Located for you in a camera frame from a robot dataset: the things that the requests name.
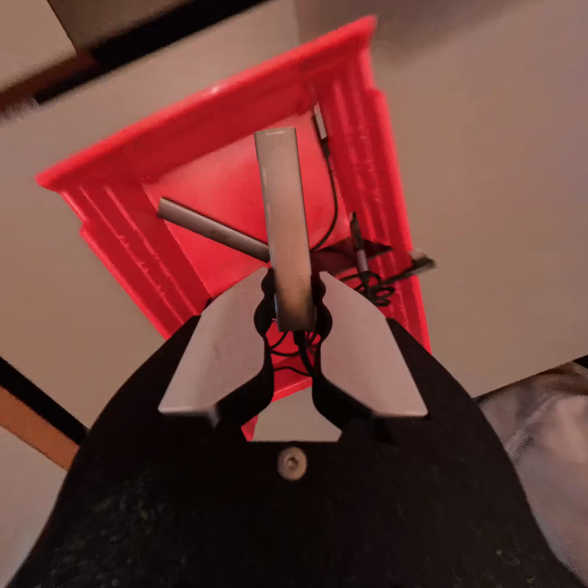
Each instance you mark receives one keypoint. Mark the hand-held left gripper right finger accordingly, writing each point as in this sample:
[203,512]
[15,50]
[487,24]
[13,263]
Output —
[367,358]

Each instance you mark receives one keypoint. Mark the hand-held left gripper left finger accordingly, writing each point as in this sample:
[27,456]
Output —
[216,349]

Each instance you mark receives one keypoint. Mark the grey USB hub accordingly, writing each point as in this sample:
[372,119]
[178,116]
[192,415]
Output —
[206,225]
[285,229]

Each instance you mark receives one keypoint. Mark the red plastic bin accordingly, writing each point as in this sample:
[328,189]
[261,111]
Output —
[220,193]

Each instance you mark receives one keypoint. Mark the person's grey clothing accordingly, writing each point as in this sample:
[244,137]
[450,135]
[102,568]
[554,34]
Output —
[542,436]

